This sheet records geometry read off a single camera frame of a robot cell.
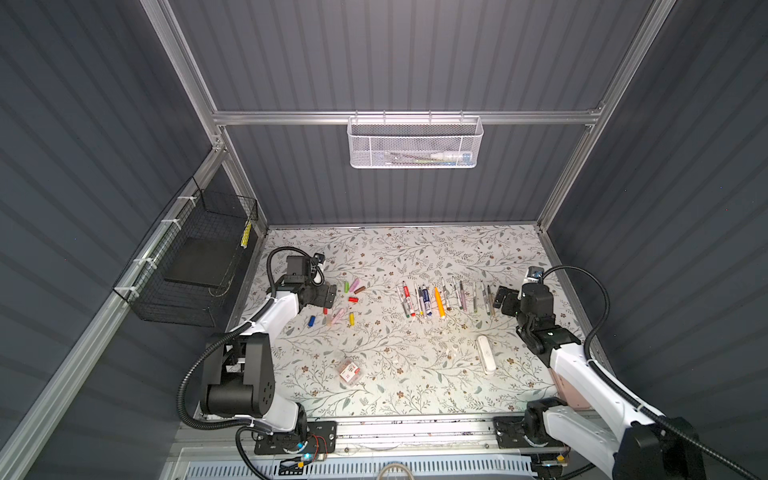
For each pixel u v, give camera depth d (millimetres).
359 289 1020
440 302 985
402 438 754
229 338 439
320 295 828
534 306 630
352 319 940
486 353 843
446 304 968
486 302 984
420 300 987
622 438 418
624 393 454
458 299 985
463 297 991
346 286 1020
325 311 963
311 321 937
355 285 1022
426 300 985
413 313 960
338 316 957
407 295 992
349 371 823
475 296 994
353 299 991
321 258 842
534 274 728
